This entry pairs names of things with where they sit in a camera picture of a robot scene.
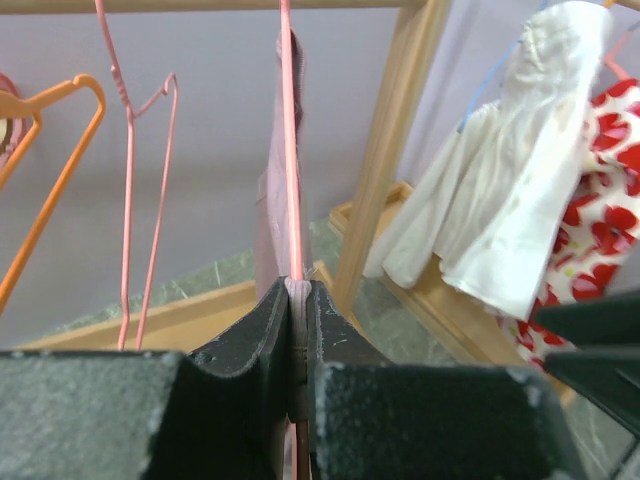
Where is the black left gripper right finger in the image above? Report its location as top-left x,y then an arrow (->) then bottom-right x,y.
307,282 -> 586,479

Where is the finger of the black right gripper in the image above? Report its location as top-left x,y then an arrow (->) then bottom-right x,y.
543,347 -> 640,438
533,291 -> 640,347

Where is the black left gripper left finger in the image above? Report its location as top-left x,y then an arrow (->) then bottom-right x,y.
1,281 -> 289,479

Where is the pink wire hanger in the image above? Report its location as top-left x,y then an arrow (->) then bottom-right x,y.
93,0 -> 179,351
280,1 -> 311,479

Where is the mauve pink top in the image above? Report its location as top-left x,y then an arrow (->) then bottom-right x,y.
252,29 -> 316,321

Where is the orange hanger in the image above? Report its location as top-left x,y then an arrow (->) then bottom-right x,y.
1,73 -> 106,308

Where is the pink plastic hanger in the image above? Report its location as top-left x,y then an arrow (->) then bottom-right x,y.
1,74 -> 28,173

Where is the red floral white dress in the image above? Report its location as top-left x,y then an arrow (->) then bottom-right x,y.
497,78 -> 639,367

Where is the wooden clothes rack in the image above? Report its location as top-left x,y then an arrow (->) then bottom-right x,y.
329,182 -> 576,407
14,0 -> 454,352

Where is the white garment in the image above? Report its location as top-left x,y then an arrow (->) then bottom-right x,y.
364,1 -> 614,319

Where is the blue wire hanger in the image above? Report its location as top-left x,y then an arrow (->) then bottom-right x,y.
456,40 -> 521,133

